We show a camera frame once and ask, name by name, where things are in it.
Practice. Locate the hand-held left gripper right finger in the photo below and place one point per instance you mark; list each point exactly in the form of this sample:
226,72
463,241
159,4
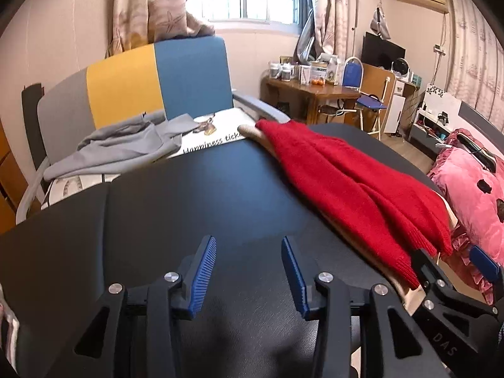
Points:
293,279

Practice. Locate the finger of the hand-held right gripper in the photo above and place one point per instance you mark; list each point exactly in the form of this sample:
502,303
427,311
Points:
485,265
423,264

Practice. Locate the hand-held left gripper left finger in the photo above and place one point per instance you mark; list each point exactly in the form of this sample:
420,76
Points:
202,275

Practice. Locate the red knit sweater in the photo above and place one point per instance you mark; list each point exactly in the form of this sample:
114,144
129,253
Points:
346,189

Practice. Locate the pink bedding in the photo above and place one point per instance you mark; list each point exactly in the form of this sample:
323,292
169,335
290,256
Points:
464,181

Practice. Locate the grey bed headboard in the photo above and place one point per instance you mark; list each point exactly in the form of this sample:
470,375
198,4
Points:
484,120

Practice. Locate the white printed cushion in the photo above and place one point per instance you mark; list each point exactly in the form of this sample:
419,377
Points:
220,130

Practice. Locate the beige garment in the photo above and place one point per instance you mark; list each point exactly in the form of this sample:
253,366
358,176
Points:
252,134

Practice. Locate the white cabinet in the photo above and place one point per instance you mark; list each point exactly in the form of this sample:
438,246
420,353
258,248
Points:
395,112

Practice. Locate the white patterned cushion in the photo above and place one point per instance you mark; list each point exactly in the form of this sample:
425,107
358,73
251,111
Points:
75,189

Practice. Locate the grey garment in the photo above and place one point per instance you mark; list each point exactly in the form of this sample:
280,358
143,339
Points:
118,145

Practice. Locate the white nightstand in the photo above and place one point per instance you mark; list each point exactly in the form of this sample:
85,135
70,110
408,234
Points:
445,106

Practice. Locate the wooden computer desk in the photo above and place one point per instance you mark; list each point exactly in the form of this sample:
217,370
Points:
374,78

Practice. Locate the round mirror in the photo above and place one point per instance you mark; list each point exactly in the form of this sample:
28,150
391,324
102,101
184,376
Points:
401,67

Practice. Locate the oranges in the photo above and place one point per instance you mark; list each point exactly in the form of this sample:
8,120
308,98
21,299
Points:
318,82

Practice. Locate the grey yellow blue armchair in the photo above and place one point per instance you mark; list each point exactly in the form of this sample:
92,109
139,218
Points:
189,75

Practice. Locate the blue folding chair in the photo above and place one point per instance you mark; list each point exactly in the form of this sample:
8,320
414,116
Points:
351,73

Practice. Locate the white box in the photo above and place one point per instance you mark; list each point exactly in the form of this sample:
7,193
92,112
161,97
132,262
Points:
325,73

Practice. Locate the wide beige patterned curtain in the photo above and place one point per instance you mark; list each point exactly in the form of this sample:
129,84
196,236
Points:
476,55

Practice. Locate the orange wooden cabinet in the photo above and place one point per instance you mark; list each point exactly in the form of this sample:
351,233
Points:
10,173

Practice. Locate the black monitor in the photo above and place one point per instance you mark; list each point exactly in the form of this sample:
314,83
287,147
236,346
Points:
378,49

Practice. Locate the silver hanging bag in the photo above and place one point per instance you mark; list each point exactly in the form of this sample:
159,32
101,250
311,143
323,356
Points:
306,39

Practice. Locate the grey hanging bag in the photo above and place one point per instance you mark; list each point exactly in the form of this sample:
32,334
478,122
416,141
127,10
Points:
380,23

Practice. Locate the metal pole stand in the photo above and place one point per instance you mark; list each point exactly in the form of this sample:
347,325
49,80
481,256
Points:
356,8

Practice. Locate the beige starfish curtain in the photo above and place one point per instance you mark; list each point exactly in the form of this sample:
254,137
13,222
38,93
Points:
149,4

